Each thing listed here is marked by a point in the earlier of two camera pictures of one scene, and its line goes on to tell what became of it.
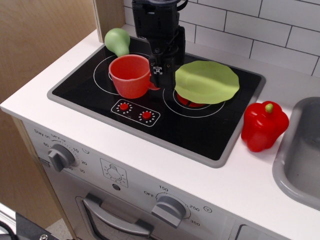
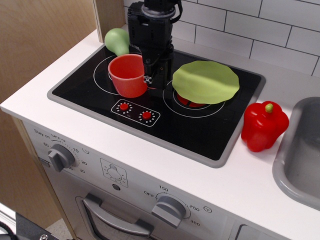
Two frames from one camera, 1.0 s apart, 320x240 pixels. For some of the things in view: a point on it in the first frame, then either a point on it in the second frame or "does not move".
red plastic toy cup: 131,73 does not move
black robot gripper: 158,21 → 150,34
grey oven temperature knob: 169,211 does not move
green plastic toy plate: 206,82 does not move
